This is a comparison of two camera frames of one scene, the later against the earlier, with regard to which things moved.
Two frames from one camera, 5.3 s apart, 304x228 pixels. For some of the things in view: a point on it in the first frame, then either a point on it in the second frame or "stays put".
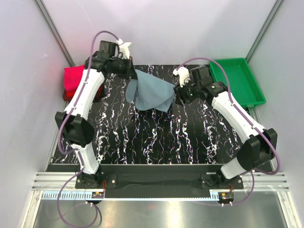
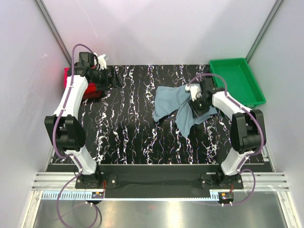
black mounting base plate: (116, 181) stays put
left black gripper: (130, 71) -> (112, 81)
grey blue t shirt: (147, 93) -> (174, 100)
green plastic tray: (244, 89) stays put
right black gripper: (180, 98) -> (196, 112)
